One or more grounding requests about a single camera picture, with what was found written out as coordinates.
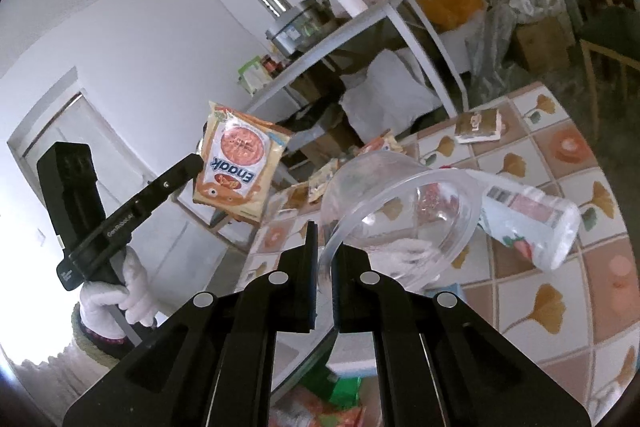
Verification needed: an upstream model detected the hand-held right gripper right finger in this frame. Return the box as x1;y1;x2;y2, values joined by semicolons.
332;243;593;427

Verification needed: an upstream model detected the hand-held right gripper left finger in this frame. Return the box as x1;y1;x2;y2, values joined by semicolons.
62;221;319;427

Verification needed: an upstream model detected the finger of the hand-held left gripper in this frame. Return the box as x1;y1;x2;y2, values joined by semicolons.
130;153;206;224

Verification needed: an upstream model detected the orange round-print snack packet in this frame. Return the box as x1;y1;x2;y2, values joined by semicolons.
192;102;294;224

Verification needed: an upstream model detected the white blue carton box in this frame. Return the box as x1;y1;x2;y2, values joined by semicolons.
325;352;377;379

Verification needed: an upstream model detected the green foil wrapper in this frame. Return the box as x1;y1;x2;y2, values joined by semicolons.
300;367;362;410

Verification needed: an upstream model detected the clear plastic bowl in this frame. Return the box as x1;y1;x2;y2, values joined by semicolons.
320;151;484;296

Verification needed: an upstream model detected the clear orange snack bag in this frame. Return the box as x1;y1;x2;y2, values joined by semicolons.
270;387;373;427

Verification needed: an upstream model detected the white plastic bottle red cap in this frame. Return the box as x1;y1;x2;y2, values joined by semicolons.
477;171;582;271

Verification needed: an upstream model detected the box with shiny lid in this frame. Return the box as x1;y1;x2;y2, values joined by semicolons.
454;108;507;144

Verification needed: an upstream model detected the person's left forearm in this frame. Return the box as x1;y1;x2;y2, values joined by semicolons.
69;302;151;371

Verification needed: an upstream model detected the person's left hand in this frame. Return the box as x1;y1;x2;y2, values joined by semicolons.
79;247;160;340

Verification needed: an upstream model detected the white door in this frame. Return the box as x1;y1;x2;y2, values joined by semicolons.
7;67;251;258

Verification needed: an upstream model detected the small yellow packet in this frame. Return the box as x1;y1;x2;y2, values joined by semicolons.
277;187;309;214

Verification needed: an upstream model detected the yellow snack packet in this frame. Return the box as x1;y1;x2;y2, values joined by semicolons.
307;159;342;204

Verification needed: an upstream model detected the green white package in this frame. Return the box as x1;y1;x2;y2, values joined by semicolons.
237;56;274;96

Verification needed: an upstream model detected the black cloth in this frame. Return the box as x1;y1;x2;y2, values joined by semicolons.
280;102;346;133

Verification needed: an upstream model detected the white sack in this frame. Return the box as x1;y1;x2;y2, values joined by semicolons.
340;49;441;136

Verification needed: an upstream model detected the silver metal pot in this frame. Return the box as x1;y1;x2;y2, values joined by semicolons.
265;0;334;57

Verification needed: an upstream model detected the steel cylinder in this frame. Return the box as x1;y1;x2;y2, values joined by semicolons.
257;0;294;20

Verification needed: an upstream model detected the white side table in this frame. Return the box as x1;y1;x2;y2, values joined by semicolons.
242;0;471;188

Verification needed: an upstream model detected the clear crumpled plastic bag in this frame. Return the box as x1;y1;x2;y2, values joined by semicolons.
470;4;521;93

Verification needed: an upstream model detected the yellow plastic bag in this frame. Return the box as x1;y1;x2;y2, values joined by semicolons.
416;0;486;33

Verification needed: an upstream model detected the cardboard box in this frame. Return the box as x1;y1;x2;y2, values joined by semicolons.
515;17;576;70

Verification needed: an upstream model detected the wooden chair dark seat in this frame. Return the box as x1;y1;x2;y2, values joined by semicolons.
572;0;640;128

